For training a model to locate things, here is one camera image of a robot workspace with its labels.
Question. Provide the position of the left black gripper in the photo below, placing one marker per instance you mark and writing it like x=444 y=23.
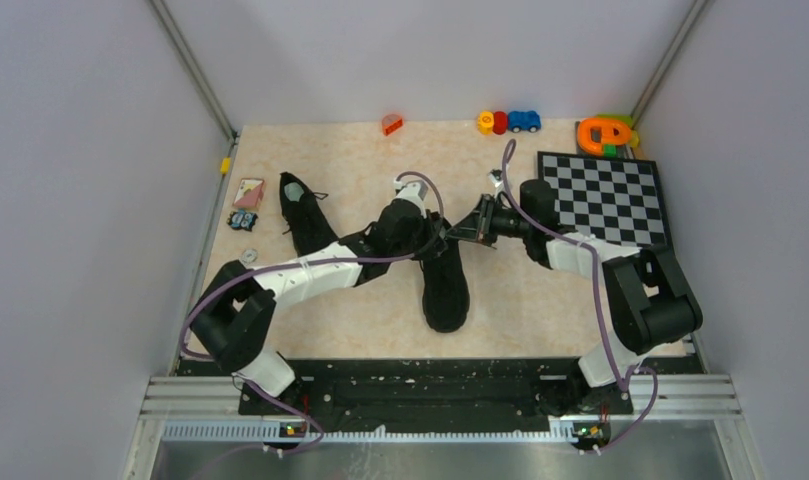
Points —
x=434 y=245

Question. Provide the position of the red toy cylinder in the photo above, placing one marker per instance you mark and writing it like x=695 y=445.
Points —
x=500 y=122

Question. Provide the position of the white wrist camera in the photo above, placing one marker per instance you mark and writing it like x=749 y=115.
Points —
x=496 y=178
x=413 y=192

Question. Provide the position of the orange toy brick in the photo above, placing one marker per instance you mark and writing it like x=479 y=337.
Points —
x=391 y=123

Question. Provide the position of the black white checkerboard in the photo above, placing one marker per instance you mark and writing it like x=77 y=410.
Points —
x=620 y=201

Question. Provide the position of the yellow toy cylinder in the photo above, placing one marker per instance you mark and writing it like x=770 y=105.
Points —
x=485 y=122

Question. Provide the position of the black shoe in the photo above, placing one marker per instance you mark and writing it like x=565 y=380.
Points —
x=307 y=225
x=446 y=297

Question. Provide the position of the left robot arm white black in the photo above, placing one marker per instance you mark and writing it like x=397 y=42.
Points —
x=233 y=317

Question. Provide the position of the pink triangle card box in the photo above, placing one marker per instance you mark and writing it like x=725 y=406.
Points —
x=249 y=194

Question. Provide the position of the blue toy car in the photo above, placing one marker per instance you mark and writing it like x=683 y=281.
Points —
x=519 y=121

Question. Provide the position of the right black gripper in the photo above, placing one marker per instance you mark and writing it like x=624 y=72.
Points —
x=477 y=225

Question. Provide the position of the orange ring toy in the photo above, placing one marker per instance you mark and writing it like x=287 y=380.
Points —
x=604 y=137

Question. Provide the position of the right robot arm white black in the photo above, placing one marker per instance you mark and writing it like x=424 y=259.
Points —
x=641 y=296

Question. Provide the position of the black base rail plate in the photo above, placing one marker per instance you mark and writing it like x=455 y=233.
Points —
x=432 y=395

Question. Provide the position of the small blue black toy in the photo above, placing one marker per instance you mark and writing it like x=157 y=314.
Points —
x=242 y=220

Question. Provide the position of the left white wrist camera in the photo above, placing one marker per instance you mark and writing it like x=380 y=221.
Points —
x=413 y=192

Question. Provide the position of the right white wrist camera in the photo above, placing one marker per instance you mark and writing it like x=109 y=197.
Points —
x=496 y=178

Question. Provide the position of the small round metal disc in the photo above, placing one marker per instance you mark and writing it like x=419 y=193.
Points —
x=248 y=256

